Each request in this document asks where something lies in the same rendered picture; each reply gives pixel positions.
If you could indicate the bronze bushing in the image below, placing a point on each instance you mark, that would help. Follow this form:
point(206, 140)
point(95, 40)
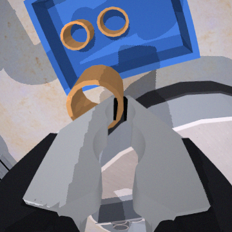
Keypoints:
point(67, 39)
point(77, 104)
point(105, 30)

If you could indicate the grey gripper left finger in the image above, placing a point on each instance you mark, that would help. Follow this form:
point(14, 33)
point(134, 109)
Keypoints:
point(60, 176)

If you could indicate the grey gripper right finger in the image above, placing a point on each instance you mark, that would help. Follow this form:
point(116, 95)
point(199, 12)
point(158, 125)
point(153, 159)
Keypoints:
point(174, 180)

